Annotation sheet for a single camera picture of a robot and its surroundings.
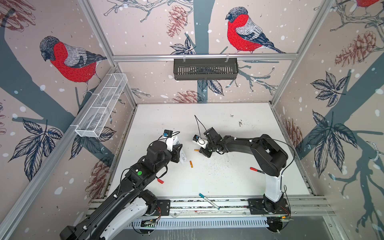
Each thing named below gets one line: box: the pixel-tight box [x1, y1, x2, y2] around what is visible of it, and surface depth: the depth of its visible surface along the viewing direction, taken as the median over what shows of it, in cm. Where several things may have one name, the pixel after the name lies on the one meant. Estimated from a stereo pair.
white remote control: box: [172, 136, 181, 145], surface depth 70 cm
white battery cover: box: [179, 149, 187, 162], surface depth 78 cm
